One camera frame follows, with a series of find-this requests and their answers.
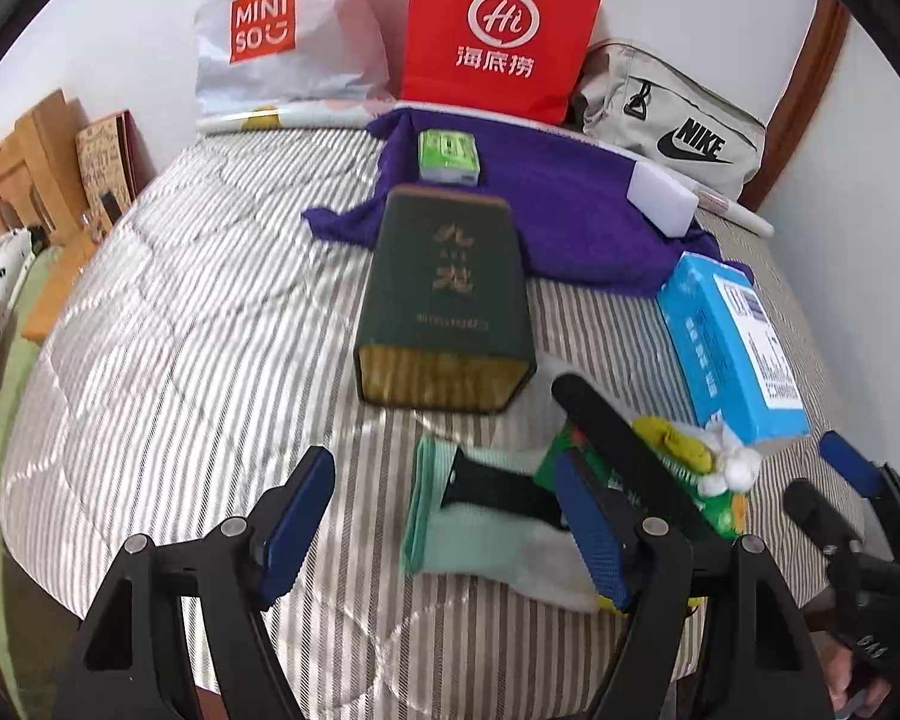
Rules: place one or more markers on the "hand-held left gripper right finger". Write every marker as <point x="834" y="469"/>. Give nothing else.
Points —
<point x="592" y="540"/>

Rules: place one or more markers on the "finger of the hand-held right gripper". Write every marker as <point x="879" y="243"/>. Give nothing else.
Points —
<point x="630" y="450"/>
<point x="847" y="461"/>

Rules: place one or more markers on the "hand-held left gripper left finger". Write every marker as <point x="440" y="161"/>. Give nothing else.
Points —
<point x="300" y="525"/>

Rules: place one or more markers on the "mint green and white sock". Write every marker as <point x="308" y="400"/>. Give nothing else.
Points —
<point x="487" y="547"/>

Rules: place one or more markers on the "white tissue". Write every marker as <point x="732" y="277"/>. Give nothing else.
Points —
<point x="739" y="469"/>

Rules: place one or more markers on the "green snack packet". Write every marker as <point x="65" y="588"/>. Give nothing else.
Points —
<point x="724" y="514"/>

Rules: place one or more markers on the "person's right hand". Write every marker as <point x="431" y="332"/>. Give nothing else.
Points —
<point x="847" y="679"/>

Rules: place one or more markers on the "black ribbed band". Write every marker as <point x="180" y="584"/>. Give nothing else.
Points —
<point x="487" y="480"/>

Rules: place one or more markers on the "blue tissue pack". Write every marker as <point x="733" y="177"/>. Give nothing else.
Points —
<point x="727" y="345"/>

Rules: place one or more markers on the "striped quilt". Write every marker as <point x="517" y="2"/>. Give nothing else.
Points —
<point x="195" y="315"/>

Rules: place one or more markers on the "purple towel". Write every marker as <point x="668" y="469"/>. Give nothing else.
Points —
<point x="570" y="217"/>

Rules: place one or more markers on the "dark green tin box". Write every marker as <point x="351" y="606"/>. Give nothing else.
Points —
<point x="442" y="292"/>

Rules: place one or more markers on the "white sponge block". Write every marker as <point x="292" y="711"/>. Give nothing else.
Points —
<point x="660" y="195"/>

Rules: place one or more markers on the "green bed sheet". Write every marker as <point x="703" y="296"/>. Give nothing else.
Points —
<point x="0" y="465"/>

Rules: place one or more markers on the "beige sling bag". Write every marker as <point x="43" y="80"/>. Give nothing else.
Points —
<point x="690" y="109"/>

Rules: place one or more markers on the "small green packet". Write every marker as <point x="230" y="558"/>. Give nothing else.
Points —
<point x="450" y="154"/>

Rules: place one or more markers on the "white spotted plush toy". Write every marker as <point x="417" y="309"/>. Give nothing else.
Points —
<point x="4" y="262"/>

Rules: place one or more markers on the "wooden headboard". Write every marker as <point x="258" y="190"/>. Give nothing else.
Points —
<point x="45" y="135"/>

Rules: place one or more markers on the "red paper bag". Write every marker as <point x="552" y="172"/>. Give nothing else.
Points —
<point x="450" y="15"/>

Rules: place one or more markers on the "white plastic shopping bag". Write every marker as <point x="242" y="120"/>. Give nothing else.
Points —
<point x="330" y="52"/>

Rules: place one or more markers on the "brown wooden frame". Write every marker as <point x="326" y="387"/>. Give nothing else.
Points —
<point x="810" y="75"/>

